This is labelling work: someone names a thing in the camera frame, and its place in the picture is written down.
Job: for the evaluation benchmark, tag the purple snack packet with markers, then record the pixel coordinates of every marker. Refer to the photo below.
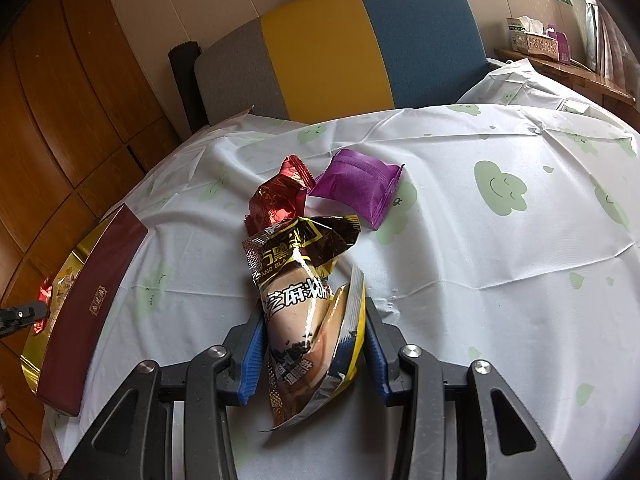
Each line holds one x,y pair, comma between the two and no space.
355,180

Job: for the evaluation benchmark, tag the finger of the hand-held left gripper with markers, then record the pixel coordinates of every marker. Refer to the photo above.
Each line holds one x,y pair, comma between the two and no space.
25,316

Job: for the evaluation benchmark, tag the black post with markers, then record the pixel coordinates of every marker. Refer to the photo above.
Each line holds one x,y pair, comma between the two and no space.
182,85

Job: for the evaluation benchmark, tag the purple box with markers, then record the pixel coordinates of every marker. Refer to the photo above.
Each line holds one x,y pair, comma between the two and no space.
561,45

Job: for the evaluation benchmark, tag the brown and silver powder packet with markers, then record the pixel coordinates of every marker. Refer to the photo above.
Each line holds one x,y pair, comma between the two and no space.
295,310

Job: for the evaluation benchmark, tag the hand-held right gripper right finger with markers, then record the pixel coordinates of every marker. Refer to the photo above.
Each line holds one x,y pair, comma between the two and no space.
375,360

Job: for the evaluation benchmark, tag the light curtain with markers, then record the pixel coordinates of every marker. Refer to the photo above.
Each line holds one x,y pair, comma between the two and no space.
607,40

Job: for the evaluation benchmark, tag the wooden wardrobe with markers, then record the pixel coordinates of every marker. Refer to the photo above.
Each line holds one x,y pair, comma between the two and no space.
65,110

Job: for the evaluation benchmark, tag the white tablecloth with green print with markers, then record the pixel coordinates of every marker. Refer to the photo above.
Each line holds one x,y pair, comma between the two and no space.
500,260

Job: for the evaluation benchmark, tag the grey yellow blue headboard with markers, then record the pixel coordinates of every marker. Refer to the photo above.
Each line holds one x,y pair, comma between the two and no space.
320,60

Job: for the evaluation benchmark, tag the wooden shelf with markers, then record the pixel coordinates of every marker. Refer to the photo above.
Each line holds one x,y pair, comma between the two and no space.
575,72

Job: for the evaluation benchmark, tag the red foil snack packet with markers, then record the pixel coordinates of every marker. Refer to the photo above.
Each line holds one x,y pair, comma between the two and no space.
277,195
45,290

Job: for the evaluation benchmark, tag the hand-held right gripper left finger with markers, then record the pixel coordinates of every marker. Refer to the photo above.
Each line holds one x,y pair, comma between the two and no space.
252,360

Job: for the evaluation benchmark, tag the white and green tissue box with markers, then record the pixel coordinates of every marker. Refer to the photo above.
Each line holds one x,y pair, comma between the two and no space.
520,30

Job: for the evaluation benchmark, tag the patterned tissue box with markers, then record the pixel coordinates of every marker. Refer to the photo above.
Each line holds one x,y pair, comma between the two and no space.
542,45

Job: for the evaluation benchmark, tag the gold tin box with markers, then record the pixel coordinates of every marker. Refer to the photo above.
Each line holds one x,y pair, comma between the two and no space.
95,300

